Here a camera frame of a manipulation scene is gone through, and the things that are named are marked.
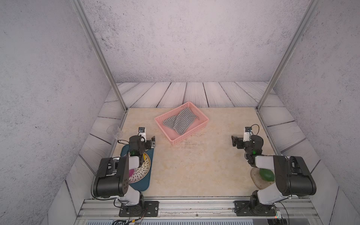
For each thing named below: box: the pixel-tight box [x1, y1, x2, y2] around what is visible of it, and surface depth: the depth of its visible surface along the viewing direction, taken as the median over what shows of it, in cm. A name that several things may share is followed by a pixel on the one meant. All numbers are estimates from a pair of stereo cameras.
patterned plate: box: [128, 151, 151, 184], surface depth 86 cm
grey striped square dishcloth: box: [162, 107, 197, 135], surface depth 113 cm
